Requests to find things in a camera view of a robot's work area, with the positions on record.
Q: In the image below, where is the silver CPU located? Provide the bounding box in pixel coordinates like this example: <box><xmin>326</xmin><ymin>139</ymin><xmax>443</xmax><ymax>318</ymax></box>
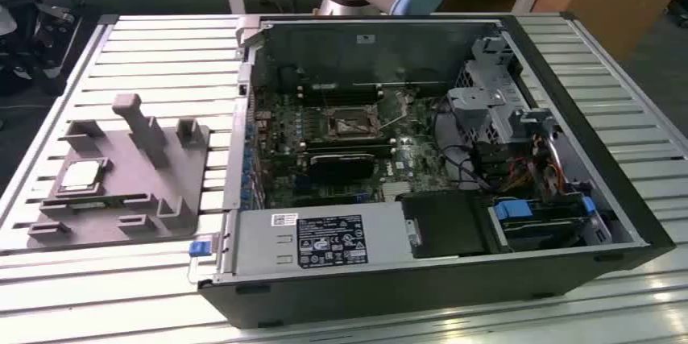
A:
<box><xmin>58</xmin><ymin>160</ymin><xmax>108</xmax><ymax>193</ymax></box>

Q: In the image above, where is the CPU socket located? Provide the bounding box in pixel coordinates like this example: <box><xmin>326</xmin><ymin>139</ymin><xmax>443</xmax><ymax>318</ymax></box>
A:
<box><xmin>320</xmin><ymin>106</ymin><xmax>384</xmax><ymax>139</ymax></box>

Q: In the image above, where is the grey parts rack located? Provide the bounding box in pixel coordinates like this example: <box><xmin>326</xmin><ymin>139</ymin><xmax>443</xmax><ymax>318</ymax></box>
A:
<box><xmin>26</xmin><ymin>93</ymin><xmax>212</xmax><ymax>249</ymax></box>

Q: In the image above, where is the RAM stick in motherboard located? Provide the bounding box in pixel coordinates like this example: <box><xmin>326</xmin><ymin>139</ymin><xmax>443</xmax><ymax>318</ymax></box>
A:
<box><xmin>304</xmin><ymin>139</ymin><xmax>392</xmax><ymax>152</ymax></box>

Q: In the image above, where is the black graphics card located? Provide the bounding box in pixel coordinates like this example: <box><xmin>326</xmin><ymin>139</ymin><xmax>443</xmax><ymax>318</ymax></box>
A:
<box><xmin>307</xmin><ymin>151</ymin><xmax>376</xmax><ymax>183</ymax></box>

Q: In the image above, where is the thin metal locking lever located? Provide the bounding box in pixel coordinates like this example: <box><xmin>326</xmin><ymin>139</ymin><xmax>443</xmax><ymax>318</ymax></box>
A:
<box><xmin>379</xmin><ymin>111</ymin><xmax>410</xmax><ymax>131</ymax></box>

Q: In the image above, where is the silver power supply with label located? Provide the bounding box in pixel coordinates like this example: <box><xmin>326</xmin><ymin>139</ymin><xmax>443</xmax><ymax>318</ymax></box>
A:
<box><xmin>214</xmin><ymin>202</ymin><xmax>419</xmax><ymax>283</ymax></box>

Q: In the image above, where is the green motherboard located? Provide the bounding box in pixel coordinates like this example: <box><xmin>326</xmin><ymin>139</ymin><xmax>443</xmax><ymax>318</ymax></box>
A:
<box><xmin>251</xmin><ymin>89</ymin><xmax>486</xmax><ymax>210</ymax></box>

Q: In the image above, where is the silver metal drive cage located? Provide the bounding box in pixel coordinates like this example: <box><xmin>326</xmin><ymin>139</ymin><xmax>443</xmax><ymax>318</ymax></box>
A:
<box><xmin>447</xmin><ymin>36</ymin><xmax>542</xmax><ymax>144</ymax></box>

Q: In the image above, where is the black drive bay box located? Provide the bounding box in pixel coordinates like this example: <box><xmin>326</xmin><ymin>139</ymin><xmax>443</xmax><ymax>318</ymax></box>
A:
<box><xmin>398</xmin><ymin>192</ymin><xmax>506</xmax><ymax>259</ymax></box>

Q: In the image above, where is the black open PC case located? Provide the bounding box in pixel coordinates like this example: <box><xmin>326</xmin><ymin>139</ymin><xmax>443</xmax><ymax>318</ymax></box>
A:
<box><xmin>196</xmin><ymin>13</ymin><xmax>678</xmax><ymax>331</ymax></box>

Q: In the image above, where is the blue disk carrier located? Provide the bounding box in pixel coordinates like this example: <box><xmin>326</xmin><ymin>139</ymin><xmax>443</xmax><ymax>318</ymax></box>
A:
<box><xmin>492</xmin><ymin>197</ymin><xmax>535</xmax><ymax>223</ymax></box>

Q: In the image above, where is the black wire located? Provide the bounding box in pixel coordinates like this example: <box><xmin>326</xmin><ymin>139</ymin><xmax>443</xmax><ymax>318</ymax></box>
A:
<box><xmin>442</xmin><ymin>145</ymin><xmax>494</xmax><ymax>193</ymax></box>

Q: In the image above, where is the yellow and red wire bundle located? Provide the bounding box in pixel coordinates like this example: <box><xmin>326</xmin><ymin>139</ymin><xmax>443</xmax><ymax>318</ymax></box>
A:
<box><xmin>503</xmin><ymin>150</ymin><xmax>570</xmax><ymax>197</ymax></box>

